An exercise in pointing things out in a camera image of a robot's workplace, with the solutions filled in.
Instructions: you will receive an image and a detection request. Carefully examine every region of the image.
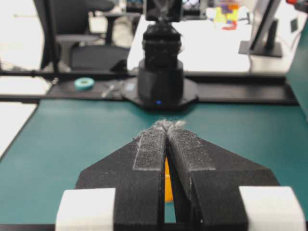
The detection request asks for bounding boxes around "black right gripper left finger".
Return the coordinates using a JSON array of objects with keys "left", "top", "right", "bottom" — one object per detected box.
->
[{"left": 55, "top": 127, "right": 167, "bottom": 231}]

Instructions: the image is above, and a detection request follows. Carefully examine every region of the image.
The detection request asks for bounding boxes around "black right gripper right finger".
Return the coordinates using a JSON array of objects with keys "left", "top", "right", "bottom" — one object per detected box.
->
[{"left": 167, "top": 125, "right": 302, "bottom": 231}]

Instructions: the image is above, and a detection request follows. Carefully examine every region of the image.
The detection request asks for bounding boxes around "orange block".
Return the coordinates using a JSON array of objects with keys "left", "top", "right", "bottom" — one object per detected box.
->
[{"left": 165, "top": 157, "right": 173, "bottom": 203}]

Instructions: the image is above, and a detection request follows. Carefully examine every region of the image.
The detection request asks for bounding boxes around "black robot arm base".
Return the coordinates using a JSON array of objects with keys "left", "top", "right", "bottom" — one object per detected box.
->
[{"left": 121, "top": 0, "right": 198, "bottom": 109}]

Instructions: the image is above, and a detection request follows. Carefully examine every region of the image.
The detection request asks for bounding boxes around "teal tape roll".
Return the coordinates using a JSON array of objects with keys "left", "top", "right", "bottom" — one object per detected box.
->
[{"left": 74, "top": 77, "right": 95, "bottom": 91}]

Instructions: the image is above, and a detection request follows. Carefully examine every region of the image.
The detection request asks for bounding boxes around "black monitor stand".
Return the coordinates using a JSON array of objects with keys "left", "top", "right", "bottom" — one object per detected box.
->
[{"left": 239, "top": 0, "right": 282, "bottom": 58}]

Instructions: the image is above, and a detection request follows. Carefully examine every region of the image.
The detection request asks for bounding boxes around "black office chair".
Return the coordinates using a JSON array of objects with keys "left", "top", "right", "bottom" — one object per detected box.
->
[{"left": 34, "top": 0, "right": 129, "bottom": 72}]

